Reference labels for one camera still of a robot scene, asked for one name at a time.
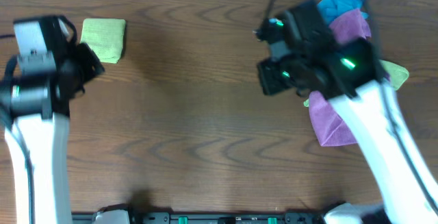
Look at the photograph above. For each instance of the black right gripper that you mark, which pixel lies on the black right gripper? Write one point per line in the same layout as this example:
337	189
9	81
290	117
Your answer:
267	70

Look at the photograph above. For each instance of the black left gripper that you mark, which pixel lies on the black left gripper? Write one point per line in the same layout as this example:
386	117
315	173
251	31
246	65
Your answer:
90	61

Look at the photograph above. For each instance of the light green cloth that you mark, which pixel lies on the light green cloth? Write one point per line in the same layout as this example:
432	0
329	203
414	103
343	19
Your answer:
105	36

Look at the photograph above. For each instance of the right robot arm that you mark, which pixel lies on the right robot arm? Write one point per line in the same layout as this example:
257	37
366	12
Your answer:
408	188

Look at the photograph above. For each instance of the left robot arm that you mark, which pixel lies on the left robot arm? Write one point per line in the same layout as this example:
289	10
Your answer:
38	148

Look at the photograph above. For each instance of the upper purple cloth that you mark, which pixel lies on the upper purple cloth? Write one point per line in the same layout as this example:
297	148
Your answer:
349	26

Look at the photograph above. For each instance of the purple cloth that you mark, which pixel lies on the purple cloth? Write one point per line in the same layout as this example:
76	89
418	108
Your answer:
328	124
349	26

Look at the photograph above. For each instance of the blue cloth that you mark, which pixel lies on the blue cloth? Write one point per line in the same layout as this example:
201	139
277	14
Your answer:
331	9

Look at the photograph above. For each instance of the lower purple cloth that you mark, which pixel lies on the lower purple cloth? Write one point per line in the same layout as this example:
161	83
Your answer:
328	124

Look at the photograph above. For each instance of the olive green cloth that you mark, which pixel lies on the olive green cloth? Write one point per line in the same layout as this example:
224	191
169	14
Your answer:
396	74

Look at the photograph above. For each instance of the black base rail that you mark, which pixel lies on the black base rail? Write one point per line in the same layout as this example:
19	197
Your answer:
181	218

